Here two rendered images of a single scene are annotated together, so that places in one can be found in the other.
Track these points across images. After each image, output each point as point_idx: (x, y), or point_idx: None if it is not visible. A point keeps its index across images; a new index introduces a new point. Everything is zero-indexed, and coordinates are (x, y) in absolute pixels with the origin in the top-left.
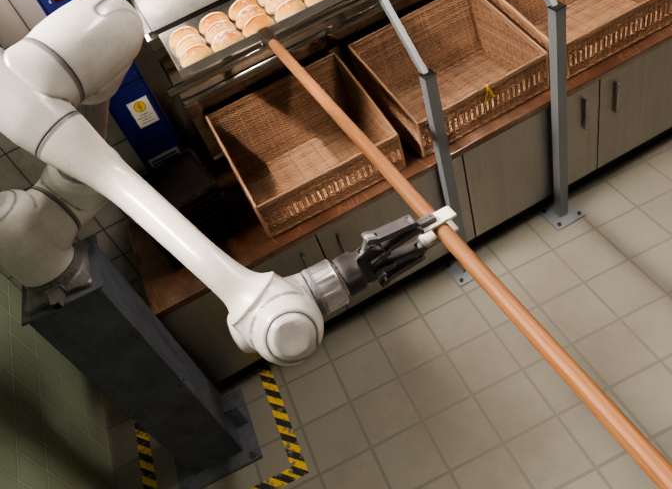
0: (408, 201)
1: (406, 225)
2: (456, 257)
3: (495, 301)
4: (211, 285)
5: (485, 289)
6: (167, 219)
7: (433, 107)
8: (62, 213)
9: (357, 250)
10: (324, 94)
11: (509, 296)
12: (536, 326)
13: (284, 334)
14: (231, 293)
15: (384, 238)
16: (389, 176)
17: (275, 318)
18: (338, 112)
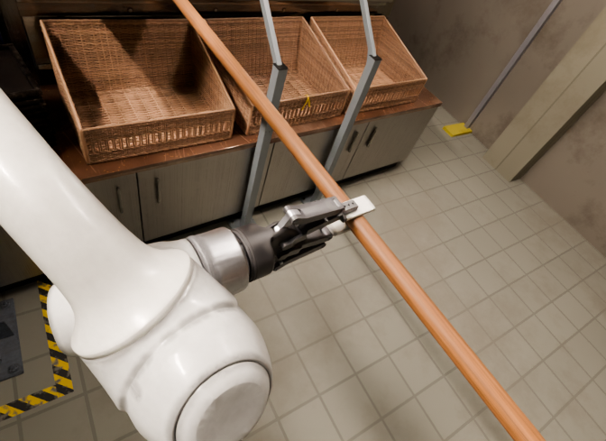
0: (316, 178)
1: (335, 209)
2: (376, 258)
3: (428, 325)
4: (48, 265)
5: (416, 307)
6: None
7: (274, 96)
8: None
9: (271, 225)
10: (214, 33)
11: (448, 323)
12: (485, 369)
13: (219, 411)
14: (97, 292)
15: (310, 219)
16: (293, 143)
17: (208, 376)
18: (231, 57)
